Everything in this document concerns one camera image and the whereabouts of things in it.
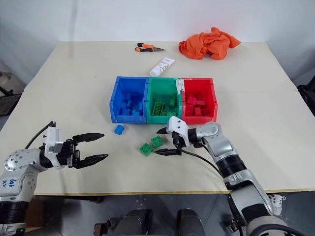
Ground white pink shoe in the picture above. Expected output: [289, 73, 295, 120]
[268, 194, 287, 217]

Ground long green studded block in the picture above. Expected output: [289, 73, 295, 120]
[151, 100, 166, 116]

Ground white squeeze tube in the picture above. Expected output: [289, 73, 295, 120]
[149, 57, 176, 77]

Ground orange black handled pliers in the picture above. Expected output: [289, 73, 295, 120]
[134, 42, 166, 53]

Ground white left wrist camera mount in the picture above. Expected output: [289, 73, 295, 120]
[44, 126, 65, 169]

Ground white paper label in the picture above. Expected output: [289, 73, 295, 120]
[175, 78, 185, 94]

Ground green square block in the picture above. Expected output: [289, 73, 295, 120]
[150, 135, 163, 149]
[138, 142, 154, 157]

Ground blue plastic bin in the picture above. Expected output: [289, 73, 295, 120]
[109, 76, 150, 124]

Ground black chair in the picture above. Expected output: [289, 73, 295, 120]
[296, 75, 315, 112]

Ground red plastic bin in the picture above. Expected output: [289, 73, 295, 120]
[181, 78, 219, 124]

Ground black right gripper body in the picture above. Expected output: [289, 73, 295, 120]
[171, 131, 185, 156]

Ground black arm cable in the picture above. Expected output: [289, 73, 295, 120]
[24, 120, 57, 150]
[181, 143, 233, 191]

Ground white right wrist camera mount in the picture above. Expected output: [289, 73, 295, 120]
[166, 116, 190, 148]

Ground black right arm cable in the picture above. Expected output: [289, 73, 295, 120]
[181, 143, 233, 191]

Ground dark rounded shape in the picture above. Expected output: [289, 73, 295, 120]
[115, 208, 155, 236]
[177, 207, 206, 236]

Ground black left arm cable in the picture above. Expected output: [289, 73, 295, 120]
[24, 120, 57, 150]

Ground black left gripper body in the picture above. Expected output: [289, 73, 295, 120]
[58, 138, 82, 169]

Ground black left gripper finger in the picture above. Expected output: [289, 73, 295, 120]
[74, 153, 109, 170]
[72, 132, 106, 144]

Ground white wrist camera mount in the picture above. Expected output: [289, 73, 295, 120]
[44, 126, 65, 169]
[166, 116, 190, 148]

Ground crumpled orange cloth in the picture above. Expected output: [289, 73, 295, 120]
[178, 26, 242, 60]

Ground black equipment case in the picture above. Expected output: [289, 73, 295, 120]
[0, 92, 23, 117]

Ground green plastic bin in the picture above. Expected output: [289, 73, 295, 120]
[146, 77, 184, 124]

